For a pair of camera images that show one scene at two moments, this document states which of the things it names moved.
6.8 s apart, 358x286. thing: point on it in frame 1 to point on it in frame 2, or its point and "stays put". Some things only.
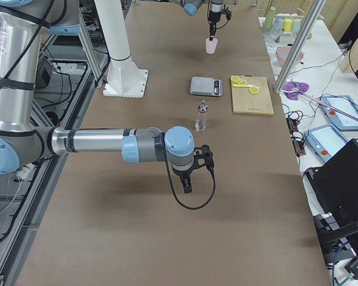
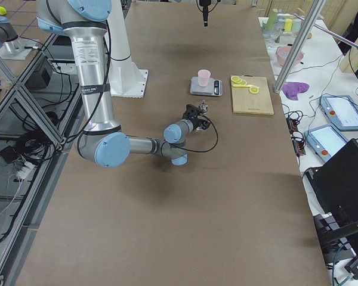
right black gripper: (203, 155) to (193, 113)
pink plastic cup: (211, 45) to (203, 77)
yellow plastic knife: (247, 86) stays put
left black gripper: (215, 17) to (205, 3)
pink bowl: (283, 53) stays put
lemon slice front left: (253, 90) stays put
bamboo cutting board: (245, 102) stays put
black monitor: (342, 182) stays put
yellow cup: (287, 24) stays put
